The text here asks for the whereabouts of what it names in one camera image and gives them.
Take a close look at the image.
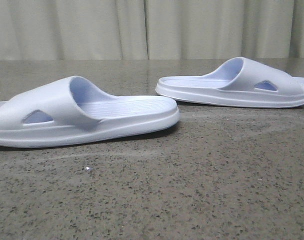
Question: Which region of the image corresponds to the blue slipper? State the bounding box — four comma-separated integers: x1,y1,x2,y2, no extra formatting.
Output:
155,57,304,108
0,76,180,148

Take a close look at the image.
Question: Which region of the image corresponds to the beige curtain backdrop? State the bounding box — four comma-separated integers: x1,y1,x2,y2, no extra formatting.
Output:
0,0,304,61

